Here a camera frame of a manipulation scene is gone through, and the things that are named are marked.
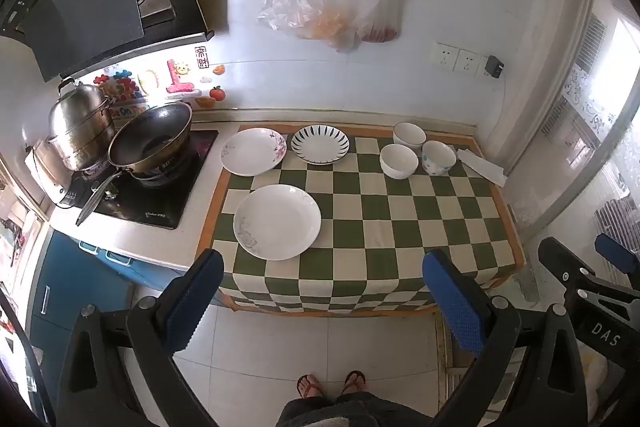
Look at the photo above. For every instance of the white bowl dark rim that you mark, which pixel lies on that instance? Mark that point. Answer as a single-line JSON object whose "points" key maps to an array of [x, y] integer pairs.
{"points": [[409, 134]]}

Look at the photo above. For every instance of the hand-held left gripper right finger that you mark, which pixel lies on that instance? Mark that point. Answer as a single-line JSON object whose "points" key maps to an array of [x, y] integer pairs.
{"points": [[455, 307]]}

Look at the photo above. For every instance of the stainless steel steamer pot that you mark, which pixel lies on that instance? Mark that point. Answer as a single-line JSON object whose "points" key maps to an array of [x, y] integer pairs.
{"points": [[80, 127]]}

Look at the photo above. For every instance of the white electric cooker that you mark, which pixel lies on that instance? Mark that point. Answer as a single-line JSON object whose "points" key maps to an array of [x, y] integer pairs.
{"points": [[45, 177]]}

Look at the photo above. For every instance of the pink letter wall sticker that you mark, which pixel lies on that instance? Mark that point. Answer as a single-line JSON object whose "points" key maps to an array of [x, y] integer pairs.
{"points": [[177, 79]]}

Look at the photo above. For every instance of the person's left foot in sandal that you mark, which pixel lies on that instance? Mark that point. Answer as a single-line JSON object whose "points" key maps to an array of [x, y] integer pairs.
{"points": [[309, 387]]}

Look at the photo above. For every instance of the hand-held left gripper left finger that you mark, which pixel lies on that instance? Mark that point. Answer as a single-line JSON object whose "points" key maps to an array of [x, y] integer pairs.
{"points": [[195, 302]]}

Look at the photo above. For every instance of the large white plate grey floral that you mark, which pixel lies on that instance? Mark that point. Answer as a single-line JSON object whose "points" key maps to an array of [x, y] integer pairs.
{"points": [[277, 222]]}

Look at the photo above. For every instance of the red apple wall sticker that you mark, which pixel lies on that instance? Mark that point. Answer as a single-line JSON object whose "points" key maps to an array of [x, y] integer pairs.
{"points": [[216, 93]]}

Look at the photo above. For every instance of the blue kitchen cabinet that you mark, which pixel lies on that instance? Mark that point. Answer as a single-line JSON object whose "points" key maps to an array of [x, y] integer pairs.
{"points": [[65, 307]]}

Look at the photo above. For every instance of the black glass stove top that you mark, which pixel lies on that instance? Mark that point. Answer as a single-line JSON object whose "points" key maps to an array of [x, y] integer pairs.
{"points": [[160, 197]]}

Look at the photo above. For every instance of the plain white bowl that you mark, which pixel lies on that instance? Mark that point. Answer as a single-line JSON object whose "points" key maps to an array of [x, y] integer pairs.
{"points": [[398, 162]]}

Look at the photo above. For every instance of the person's right foot in sandal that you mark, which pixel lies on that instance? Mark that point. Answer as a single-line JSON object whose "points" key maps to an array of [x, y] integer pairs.
{"points": [[354, 382]]}

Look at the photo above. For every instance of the white plate pink floral print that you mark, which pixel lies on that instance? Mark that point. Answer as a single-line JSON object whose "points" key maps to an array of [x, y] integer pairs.
{"points": [[252, 153]]}

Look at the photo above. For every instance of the person's foot in sandal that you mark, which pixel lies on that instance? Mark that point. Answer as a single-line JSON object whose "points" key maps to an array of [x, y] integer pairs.
{"points": [[309, 387], [354, 382]]}

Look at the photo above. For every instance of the white bowl dotted floral print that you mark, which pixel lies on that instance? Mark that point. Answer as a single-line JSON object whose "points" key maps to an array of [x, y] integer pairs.
{"points": [[438, 158]]}

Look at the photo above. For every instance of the black charger plug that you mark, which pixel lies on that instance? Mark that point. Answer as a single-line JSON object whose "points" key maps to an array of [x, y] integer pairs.
{"points": [[494, 67]]}

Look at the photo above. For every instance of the colourful letters wall sticker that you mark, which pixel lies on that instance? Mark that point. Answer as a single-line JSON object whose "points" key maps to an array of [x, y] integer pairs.
{"points": [[120, 89]]}

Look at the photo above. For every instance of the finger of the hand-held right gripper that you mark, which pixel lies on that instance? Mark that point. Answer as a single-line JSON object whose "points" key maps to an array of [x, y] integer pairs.
{"points": [[565, 267], [617, 254]]}

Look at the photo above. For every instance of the white plate black striped rim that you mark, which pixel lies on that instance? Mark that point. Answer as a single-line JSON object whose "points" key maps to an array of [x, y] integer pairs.
{"points": [[320, 145]]}

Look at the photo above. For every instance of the red seal wall sticker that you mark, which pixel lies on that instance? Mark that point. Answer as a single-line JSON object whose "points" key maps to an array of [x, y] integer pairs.
{"points": [[200, 55]]}

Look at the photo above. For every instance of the folded white paper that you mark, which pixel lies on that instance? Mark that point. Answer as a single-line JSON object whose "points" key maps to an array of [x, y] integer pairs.
{"points": [[482, 167]]}

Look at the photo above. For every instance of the white wall socket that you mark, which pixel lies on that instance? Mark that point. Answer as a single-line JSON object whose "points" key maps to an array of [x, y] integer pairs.
{"points": [[467, 63], [445, 55]]}

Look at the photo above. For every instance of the person's dark shorts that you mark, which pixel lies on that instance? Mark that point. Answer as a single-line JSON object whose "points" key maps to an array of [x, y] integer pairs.
{"points": [[340, 412]]}

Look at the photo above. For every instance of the orange fruit wall sticker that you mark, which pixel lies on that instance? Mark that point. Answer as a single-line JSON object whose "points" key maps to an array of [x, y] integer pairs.
{"points": [[218, 69]]}

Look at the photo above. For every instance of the green white checkered tablecloth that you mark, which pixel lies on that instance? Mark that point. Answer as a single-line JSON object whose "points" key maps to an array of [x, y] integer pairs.
{"points": [[390, 227]]}

